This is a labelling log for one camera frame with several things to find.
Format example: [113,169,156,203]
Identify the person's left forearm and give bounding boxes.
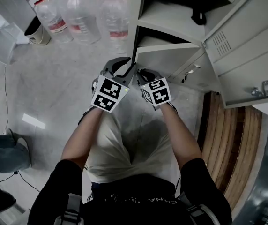
[60,108,103,171]

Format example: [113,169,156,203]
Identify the grey metal locker door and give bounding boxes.
[201,0,268,109]
[134,43,207,79]

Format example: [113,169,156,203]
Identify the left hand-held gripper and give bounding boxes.
[90,56,138,113]

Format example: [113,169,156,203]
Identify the person's white trousers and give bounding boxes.
[84,111,184,185]

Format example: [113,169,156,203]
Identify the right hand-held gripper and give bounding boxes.
[136,68,172,111]

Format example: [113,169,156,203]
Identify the white locker cabinet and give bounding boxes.
[127,0,268,95]

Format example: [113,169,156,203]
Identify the black floor cable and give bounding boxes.
[0,170,41,193]

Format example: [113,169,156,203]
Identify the person's right forearm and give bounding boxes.
[159,104,204,171]

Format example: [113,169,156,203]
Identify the tall white box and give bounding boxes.
[0,0,37,30]

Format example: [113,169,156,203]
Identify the wooden slatted platform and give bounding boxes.
[197,91,264,211]

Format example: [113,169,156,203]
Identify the grey backpack strap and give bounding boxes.
[179,192,219,225]
[54,193,83,225]

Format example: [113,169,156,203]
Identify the beige waste bin black liner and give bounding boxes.
[24,15,52,46]

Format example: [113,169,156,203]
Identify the clear water bottle red cap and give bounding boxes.
[59,0,102,46]
[96,0,131,54]
[34,0,74,44]

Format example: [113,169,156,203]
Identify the small black pouch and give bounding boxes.
[191,9,208,26]

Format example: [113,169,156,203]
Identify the person's black t-shirt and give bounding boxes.
[27,158,233,225]

